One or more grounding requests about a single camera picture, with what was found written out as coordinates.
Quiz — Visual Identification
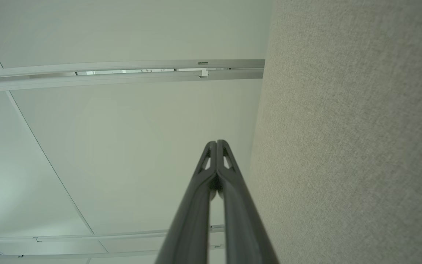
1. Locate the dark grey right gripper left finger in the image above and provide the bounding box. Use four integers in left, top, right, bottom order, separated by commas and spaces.
155, 140, 218, 264

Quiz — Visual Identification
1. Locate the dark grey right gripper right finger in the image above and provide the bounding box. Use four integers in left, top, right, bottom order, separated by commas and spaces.
216, 139, 280, 264

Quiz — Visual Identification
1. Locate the grey fabric sofa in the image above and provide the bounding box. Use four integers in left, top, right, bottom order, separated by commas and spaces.
248, 0, 422, 264

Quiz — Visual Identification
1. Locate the aluminium partition post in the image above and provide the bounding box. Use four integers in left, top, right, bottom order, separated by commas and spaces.
0, 59, 265, 93

